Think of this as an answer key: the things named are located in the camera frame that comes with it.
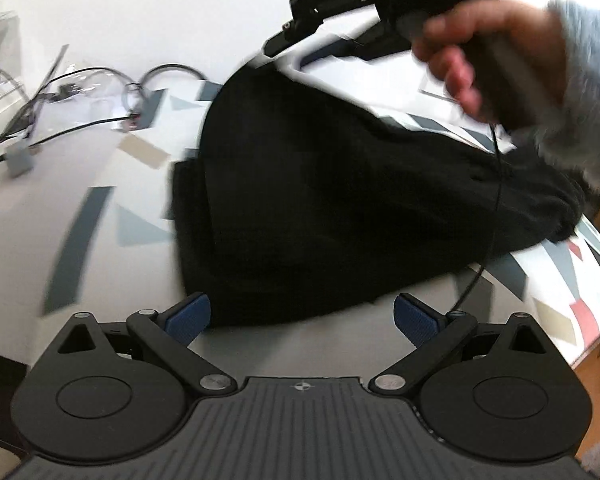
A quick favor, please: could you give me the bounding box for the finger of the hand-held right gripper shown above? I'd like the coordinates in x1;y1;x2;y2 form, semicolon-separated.
300;30;381;67
260;19;331;61

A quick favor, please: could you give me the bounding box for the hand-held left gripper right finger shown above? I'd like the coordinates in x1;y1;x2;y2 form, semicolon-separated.
369;294;551;396

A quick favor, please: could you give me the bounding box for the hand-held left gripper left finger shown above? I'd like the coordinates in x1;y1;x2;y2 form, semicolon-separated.
55;292;236;396

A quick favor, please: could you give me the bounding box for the black fleece garment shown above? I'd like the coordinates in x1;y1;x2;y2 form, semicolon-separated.
169;62;588;331

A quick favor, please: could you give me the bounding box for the person's right forearm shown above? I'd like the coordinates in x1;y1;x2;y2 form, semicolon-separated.
527;0;600;196

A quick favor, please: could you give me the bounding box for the person's right hand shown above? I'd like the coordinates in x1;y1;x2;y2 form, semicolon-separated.
412;0;568;128

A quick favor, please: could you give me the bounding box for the grey power adapter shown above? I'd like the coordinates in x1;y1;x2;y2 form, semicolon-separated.
5;147;34;178

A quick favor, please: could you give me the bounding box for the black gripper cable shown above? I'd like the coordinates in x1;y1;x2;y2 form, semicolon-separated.
455;122;506;313

